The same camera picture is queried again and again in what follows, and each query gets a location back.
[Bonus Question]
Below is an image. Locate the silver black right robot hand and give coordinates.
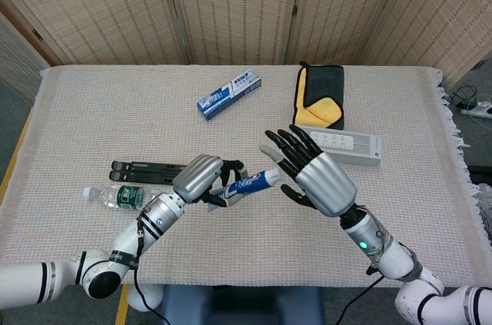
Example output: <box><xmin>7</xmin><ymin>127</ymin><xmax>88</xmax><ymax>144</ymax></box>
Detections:
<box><xmin>260</xmin><ymin>124</ymin><xmax>358</xmax><ymax>218</ymax></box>

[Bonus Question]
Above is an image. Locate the blue white toothpaste box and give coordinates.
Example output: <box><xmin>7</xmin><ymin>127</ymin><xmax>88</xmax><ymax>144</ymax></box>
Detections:
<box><xmin>196</xmin><ymin>68</ymin><xmax>263</xmax><ymax>121</ymax></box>

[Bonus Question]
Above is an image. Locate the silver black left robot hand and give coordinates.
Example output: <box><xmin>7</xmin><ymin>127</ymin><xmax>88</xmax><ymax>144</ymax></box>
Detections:
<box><xmin>171</xmin><ymin>153</ymin><xmax>247</xmax><ymax>214</ymax></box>

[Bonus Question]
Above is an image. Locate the black floor cable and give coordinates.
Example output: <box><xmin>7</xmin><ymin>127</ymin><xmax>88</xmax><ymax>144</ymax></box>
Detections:
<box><xmin>450</xmin><ymin>85</ymin><xmax>480</xmax><ymax>108</ymax></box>

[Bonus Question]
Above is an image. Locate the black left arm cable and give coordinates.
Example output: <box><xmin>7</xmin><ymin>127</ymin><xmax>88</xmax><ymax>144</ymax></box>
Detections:
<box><xmin>131</xmin><ymin>207</ymin><xmax>172</xmax><ymax>325</ymax></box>

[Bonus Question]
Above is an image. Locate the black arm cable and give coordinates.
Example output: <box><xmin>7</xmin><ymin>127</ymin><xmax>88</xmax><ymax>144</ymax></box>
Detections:
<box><xmin>337</xmin><ymin>263</ymin><xmax>387</xmax><ymax>325</ymax></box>
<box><xmin>131</xmin><ymin>207</ymin><xmax>172</xmax><ymax>325</ymax></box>

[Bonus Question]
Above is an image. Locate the white power strip box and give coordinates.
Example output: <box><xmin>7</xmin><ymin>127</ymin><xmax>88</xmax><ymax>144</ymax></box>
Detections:
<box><xmin>298</xmin><ymin>124</ymin><xmax>383</xmax><ymax>167</ymax></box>

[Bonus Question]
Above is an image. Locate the clear green-label water bottle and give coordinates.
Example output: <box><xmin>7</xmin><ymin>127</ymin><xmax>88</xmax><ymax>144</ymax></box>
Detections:
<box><xmin>82</xmin><ymin>184</ymin><xmax>159</xmax><ymax>211</ymax></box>

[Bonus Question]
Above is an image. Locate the blue white toothpaste tube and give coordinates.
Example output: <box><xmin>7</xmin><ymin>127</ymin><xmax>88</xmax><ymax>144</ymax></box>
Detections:
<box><xmin>207</xmin><ymin>167</ymin><xmax>284</xmax><ymax>214</ymax></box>

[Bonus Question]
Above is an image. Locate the beige woven tablecloth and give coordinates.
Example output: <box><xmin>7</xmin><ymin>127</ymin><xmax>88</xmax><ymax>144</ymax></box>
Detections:
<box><xmin>0</xmin><ymin>64</ymin><xmax>472</xmax><ymax>288</ymax></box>

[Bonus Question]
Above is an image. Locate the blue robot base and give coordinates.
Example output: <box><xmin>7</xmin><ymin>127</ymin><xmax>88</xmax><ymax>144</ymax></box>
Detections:
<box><xmin>161</xmin><ymin>285</ymin><xmax>324</xmax><ymax>325</ymax></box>

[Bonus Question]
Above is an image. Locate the yellow grey folded cloth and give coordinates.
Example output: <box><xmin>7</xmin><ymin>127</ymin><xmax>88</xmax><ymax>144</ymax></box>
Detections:
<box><xmin>292</xmin><ymin>61</ymin><xmax>346</xmax><ymax>130</ymax></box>

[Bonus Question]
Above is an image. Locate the black folded laptop stand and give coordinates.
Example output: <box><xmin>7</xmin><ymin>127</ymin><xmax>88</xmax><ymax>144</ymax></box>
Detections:
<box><xmin>108</xmin><ymin>160</ymin><xmax>193</xmax><ymax>184</ymax></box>

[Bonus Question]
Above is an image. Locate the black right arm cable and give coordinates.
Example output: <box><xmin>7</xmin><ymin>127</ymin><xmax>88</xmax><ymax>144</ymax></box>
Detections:
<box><xmin>337</xmin><ymin>263</ymin><xmax>387</xmax><ymax>325</ymax></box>

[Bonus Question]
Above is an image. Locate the white round robot joint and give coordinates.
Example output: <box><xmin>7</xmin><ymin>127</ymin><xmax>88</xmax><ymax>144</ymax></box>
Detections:
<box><xmin>127</xmin><ymin>284</ymin><xmax>165</xmax><ymax>313</ymax></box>

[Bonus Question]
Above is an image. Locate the white floor power strip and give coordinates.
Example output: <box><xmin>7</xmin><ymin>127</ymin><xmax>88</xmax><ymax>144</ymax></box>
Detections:
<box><xmin>460</xmin><ymin>98</ymin><xmax>492</xmax><ymax>119</ymax></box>

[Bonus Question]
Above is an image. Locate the bamboo folding screen panel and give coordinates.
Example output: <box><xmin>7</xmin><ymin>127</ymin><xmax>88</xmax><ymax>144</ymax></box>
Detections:
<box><xmin>364</xmin><ymin>0</ymin><xmax>492</xmax><ymax>88</ymax></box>
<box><xmin>0</xmin><ymin>13</ymin><xmax>43</xmax><ymax>103</ymax></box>
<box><xmin>286</xmin><ymin>0</ymin><xmax>424</xmax><ymax>65</ymax></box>
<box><xmin>0</xmin><ymin>0</ymin><xmax>189</xmax><ymax>65</ymax></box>
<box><xmin>163</xmin><ymin>0</ymin><xmax>308</xmax><ymax>65</ymax></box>

